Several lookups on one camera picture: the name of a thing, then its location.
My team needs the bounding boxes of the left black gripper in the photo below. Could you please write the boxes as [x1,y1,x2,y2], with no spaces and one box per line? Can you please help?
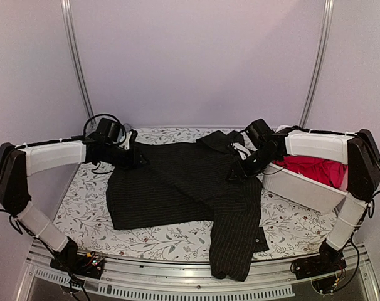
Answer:
[102,143,150,172]

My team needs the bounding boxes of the black striped garment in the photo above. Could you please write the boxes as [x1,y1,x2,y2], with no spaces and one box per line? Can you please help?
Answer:
[106,130,268,282]

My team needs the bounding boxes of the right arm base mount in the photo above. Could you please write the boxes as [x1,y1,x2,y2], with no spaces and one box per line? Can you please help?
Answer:
[290,242,346,295]

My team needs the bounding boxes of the white plastic laundry basket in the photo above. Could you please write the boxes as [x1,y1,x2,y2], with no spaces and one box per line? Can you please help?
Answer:
[261,125,347,214]

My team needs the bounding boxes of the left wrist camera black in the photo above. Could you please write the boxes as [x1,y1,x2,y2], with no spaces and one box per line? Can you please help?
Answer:
[83,113,138,151]

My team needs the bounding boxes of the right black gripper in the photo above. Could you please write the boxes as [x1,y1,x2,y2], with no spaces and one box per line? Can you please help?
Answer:
[226,146,279,182]

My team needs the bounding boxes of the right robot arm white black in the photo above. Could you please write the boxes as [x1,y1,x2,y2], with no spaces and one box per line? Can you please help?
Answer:
[227,120,380,273]

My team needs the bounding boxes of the red garment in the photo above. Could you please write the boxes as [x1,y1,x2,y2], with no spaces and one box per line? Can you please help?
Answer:
[273,156,348,189]

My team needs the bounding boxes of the right aluminium frame post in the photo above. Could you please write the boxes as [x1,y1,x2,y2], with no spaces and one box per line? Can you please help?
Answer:
[298,0,334,127]

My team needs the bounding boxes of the aluminium front rail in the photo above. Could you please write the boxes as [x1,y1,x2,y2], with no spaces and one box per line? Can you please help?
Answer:
[16,243,380,300]

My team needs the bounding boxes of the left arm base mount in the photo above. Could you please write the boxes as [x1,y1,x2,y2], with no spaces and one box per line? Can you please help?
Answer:
[50,238,105,280]

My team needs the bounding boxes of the left aluminium frame post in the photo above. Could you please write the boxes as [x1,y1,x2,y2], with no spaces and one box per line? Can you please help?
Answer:
[60,0,94,118]

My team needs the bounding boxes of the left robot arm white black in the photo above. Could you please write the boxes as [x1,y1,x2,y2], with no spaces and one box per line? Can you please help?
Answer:
[0,139,148,272]

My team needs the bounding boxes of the floral patterned table mat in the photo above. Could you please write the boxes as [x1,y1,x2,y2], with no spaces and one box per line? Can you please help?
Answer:
[55,129,337,264]

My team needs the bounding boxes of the aluminium frame post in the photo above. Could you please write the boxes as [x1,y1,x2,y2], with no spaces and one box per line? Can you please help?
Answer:
[60,0,94,118]
[298,0,334,127]

